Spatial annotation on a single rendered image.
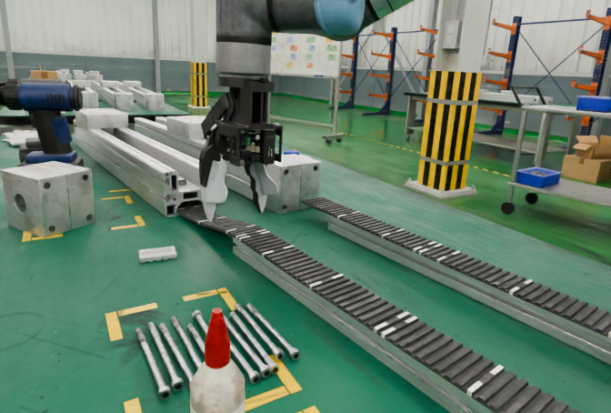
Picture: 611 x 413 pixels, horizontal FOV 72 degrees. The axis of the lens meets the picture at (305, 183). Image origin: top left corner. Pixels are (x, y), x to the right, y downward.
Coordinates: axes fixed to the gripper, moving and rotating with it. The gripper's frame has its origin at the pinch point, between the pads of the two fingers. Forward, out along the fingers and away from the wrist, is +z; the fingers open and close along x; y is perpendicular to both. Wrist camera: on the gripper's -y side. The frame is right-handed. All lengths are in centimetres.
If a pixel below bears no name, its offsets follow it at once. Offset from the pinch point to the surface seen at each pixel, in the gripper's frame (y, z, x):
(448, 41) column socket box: -177, -52, 307
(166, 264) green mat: 1.2, 5.9, -11.2
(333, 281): 22.2, 2.6, 1.1
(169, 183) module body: -17.3, -0.4, -3.7
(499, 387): 43.0, 2.2, 0.4
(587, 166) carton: -111, 66, 503
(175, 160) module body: -29.8, -1.5, 2.4
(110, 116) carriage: -74, -5, 1
